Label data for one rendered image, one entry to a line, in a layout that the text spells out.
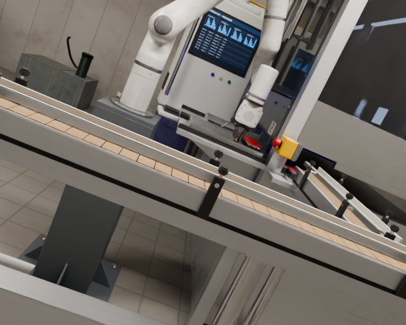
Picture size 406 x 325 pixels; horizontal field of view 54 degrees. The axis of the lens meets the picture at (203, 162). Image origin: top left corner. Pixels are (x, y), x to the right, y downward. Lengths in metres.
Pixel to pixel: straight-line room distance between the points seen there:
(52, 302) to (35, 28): 5.11
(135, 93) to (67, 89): 3.35
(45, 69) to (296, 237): 4.45
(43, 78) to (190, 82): 2.79
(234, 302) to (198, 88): 1.82
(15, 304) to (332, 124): 1.28
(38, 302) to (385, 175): 1.41
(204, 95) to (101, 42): 3.19
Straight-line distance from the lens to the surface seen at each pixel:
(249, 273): 0.93
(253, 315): 1.71
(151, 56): 1.65
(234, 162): 1.75
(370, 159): 1.79
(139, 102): 1.67
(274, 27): 1.71
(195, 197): 0.80
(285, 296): 1.95
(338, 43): 1.67
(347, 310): 2.08
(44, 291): 1.03
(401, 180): 1.88
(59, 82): 5.01
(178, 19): 1.62
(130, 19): 5.55
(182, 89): 2.58
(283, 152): 1.57
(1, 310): 1.04
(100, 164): 0.80
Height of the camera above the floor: 1.17
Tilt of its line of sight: 13 degrees down
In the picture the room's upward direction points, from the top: 24 degrees clockwise
